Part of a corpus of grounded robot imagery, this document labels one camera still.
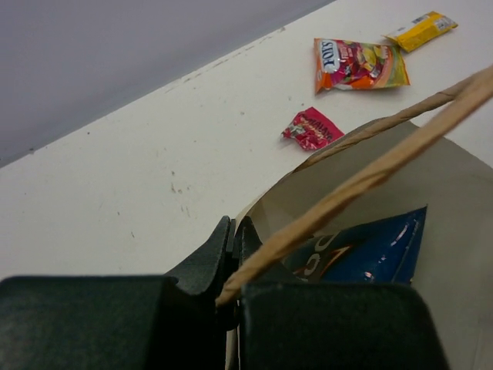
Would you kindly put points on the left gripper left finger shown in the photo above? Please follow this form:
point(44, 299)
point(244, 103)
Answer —
point(153, 321)

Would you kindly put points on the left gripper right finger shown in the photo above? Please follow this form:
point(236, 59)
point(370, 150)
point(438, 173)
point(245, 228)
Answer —
point(288, 323)

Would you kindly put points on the blue Doritos chip bag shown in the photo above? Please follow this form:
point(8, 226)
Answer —
point(382, 251)

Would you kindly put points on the small red candy packet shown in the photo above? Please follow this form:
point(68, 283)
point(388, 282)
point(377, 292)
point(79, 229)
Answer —
point(312, 130)

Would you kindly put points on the beige paper bag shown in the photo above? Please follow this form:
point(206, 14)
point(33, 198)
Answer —
point(383, 168)

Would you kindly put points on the orange Fox's candy bag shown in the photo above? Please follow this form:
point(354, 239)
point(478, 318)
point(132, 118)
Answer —
point(344, 64)

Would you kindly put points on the yellow snack bar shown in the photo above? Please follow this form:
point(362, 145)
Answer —
point(421, 31)

